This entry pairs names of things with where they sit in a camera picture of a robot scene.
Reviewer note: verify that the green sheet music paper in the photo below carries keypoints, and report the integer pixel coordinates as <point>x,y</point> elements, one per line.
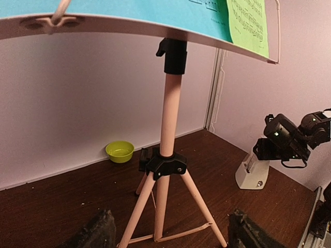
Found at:
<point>248,25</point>

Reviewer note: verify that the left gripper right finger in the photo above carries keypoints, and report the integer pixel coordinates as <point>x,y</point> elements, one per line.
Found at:
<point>243,232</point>

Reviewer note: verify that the aluminium front rail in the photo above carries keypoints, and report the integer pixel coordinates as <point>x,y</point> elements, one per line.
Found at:
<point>317,231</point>

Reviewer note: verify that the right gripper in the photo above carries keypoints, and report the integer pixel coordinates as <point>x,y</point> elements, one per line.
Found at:
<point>265,150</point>

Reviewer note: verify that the white metronome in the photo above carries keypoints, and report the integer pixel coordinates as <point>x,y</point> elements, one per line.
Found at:
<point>252,174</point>

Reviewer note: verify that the pink music stand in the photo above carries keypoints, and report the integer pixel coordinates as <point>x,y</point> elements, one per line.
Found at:
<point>173,48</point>

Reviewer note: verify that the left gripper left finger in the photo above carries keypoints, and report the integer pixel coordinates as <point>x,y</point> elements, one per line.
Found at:
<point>100,231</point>

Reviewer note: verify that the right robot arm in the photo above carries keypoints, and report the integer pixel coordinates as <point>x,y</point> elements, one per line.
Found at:
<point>283,140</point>

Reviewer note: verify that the blue sheet music paper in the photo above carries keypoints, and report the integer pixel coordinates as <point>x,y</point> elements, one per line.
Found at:
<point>208,18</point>

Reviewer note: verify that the yellow-green plastic bowl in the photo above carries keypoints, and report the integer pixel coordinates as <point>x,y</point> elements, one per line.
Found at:
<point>120,151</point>

